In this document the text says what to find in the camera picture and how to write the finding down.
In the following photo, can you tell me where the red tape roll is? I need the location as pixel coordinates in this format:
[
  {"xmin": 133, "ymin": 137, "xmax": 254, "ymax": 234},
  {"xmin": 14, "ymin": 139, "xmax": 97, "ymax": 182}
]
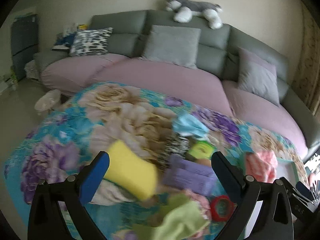
[{"xmin": 210, "ymin": 195, "xmax": 234, "ymax": 222}]

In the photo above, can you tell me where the pink white zigzag towel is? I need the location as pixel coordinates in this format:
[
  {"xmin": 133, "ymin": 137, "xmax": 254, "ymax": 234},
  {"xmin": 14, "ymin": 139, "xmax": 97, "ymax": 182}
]
[{"xmin": 244, "ymin": 151, "xmax": 278, "ymax": 183}]

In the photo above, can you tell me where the pink floral scrunchie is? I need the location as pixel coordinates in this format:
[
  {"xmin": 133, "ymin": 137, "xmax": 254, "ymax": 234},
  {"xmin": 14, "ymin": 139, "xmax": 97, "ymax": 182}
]
[{"xmin": 182, "ymin": 189, "xmax": 212, "ymax": 220}]

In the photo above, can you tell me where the yellow sponge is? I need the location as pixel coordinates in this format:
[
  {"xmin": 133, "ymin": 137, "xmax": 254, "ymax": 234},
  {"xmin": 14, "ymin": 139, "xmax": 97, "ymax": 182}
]
[{"xmin": 104, "ymin": 140, "xmax": 158, "ymax": 200}]

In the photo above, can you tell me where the purple wipes pack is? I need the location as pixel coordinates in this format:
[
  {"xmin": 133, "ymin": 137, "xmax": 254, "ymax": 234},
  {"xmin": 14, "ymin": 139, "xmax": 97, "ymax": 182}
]
[{"xmin": 162, "ymin": 154, "xmax": 217, "ymax": 197}]

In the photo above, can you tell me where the light green cloth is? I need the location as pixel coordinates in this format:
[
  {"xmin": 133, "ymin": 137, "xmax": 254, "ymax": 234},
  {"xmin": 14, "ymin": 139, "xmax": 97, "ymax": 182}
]
[{"xmin": 132, "ymin": 193, "xmax": 211, "ymax": 239}]

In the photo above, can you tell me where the black white leopard scrunchie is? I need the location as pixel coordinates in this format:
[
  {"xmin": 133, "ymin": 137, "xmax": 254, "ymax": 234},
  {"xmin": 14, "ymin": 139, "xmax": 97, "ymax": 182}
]
[{"xmin": 157, "ymin": 133, "xmax": 189, "ymax": 171}]

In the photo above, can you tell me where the white tray teal rim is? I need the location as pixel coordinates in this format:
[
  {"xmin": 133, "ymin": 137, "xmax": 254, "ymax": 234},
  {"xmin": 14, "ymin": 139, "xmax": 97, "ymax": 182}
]
[{"xmin": 244, "ymin": 158, "xmax": 299, "ymax": 238}]

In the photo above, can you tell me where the small green tissue pack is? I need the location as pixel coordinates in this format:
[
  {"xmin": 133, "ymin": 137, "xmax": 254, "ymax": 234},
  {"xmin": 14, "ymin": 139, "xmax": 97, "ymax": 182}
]
[{"xmin": 188, "ymin": 141, "xmax": 216, "ymax": 159}]

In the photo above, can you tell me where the floral blanket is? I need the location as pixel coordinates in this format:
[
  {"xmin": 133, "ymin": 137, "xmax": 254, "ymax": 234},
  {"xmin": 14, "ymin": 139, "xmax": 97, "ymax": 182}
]
[{"xmin": 4, "ymin": 82, "xmax": 308, "ymax": 239}]

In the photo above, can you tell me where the blue face mask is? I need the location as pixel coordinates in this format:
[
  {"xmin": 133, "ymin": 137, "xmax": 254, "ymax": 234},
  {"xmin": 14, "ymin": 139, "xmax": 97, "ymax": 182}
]
[{"xmin": 172, "ymin": 113, "xmax": 209, "ymax": 140}]

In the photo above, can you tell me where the grey pink cushion right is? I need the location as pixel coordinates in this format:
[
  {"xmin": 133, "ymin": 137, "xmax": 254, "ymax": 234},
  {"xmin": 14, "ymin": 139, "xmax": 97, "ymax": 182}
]
[{"xmin": 238, "ymin": 48, "xmax": 280, "ymax": 106}]

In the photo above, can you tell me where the patterned beige curtain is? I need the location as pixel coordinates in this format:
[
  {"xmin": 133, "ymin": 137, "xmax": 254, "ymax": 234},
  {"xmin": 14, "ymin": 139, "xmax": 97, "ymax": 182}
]
[{"xmin": 292, "ymin": 5, "xmax": 320, "ymax": 118}]

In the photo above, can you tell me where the grey sofa pink seat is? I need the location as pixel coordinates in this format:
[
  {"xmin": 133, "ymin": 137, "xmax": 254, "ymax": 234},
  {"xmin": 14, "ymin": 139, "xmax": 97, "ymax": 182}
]
[{"xmin": 34, "ymin": 10, "xmax": 319, "ymax": 161}]

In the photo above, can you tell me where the black white patterned cushion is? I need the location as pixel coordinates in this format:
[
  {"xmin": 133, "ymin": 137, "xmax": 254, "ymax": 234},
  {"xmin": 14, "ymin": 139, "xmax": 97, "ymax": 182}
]
[{"xmin": 69, "ymin": 28, "xmax": 113, "ymax": 57}]

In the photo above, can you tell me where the blue book on sofa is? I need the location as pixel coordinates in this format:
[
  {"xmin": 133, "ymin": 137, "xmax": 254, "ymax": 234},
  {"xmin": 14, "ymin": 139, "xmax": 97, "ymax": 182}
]
[{"xmin": 52, "ymin": 33, "xmax": 76, "ymax": 51}]

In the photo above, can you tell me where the grey cushion middle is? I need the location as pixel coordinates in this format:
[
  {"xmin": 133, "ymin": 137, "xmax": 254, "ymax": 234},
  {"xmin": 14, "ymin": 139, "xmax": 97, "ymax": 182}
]
[{"xmin": 141, "ymin": 25, "xmax": 201, "ymax": 69}]

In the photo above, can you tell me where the dark cabinet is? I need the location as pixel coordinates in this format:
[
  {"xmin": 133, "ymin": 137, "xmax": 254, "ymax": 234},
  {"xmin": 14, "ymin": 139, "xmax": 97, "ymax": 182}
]
[{"xmin": 11, "ymin": 14, "xmax": 39, "ymax": 81}]

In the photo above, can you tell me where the grey husky plush toy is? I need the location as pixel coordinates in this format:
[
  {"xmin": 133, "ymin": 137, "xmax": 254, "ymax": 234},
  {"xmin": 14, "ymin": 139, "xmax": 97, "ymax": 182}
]
[{"xmin": 165, "ymin": 0, "xmax": 223, "ymax": 29}]

